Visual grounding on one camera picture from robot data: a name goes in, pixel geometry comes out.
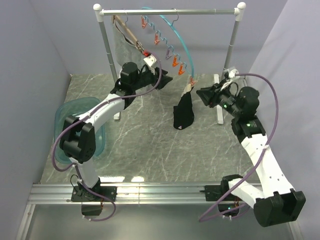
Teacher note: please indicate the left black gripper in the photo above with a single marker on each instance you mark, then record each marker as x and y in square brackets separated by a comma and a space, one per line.
[164, 80]

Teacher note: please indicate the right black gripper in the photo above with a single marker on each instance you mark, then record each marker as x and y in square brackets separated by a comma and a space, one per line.
[211, 99]

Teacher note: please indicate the orange clip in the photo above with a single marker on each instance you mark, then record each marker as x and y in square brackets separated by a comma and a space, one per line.
[182, 69]
[176, 61]

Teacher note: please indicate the black underwear beige waistband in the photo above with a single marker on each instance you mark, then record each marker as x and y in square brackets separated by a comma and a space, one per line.
[183, 114]

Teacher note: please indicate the teal clip hanger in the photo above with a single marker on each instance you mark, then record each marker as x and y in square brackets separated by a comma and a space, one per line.
[189, 67]

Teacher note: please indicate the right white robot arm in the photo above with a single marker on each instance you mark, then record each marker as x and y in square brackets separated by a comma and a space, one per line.
[265, 188]

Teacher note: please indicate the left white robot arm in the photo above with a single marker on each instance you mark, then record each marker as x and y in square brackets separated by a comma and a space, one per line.
[119, 98]

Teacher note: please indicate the purple plastic clip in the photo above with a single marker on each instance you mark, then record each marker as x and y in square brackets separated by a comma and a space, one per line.
[168, 54]

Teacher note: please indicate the salmon clip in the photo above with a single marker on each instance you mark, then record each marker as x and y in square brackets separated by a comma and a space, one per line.
[144, 22]
[156, 38]

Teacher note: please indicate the salmon clip far left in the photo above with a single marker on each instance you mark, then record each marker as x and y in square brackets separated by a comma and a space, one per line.
[144, 22]

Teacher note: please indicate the wooden clothes hanger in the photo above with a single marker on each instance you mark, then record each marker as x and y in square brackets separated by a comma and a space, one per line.
[128, 35]

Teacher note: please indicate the grey knitted garment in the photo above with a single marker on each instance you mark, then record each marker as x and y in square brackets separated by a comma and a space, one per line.
[125, 49]

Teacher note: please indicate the white and silver clothes rack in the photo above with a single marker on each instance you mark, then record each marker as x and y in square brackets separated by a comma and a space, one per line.
[238, 12]

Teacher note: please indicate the teal plastic basin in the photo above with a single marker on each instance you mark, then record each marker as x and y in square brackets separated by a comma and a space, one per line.
[65, 117]

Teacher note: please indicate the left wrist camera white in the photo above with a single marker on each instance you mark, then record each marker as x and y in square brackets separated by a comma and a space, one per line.
[149, 60]

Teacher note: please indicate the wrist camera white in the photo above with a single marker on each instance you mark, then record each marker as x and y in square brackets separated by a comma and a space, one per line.
[149, 60]
[229, 75]

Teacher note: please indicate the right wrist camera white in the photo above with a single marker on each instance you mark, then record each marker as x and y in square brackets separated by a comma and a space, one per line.
[229, 75]

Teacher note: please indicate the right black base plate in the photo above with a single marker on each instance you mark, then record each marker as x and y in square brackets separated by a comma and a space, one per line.
[231, 211]

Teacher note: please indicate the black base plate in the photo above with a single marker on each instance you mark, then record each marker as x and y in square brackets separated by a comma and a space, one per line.
[94, 204]
[231, 211]

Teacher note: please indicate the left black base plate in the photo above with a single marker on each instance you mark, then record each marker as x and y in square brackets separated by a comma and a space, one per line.
[94, 204]

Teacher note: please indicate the aluminium mounting rail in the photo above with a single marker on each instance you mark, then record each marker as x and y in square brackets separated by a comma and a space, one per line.
[144, 211]

